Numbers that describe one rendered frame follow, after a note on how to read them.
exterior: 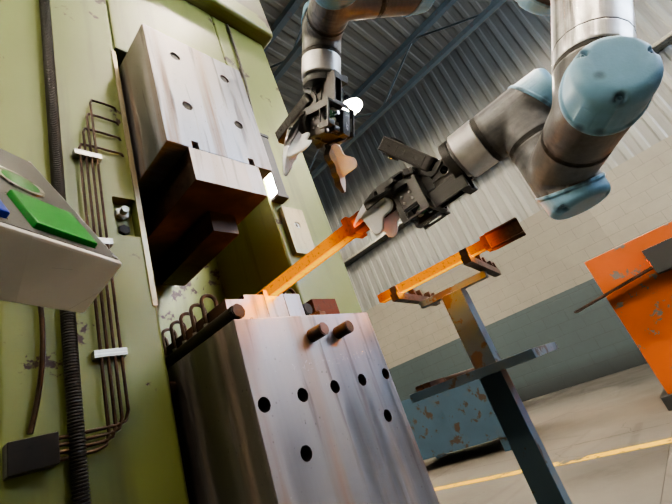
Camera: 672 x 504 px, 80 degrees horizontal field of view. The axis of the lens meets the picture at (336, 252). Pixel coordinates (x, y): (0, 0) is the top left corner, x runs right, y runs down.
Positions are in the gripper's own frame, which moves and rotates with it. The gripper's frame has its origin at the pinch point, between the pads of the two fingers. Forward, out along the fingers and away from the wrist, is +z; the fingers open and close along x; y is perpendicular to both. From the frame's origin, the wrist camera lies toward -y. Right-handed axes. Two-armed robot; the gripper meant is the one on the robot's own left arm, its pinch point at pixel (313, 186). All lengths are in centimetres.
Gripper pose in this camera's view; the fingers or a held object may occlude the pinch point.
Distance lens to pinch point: 76.1
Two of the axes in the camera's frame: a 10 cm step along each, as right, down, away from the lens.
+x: 6.8, 0.9, 7.2
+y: 7.3, -0.9, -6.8
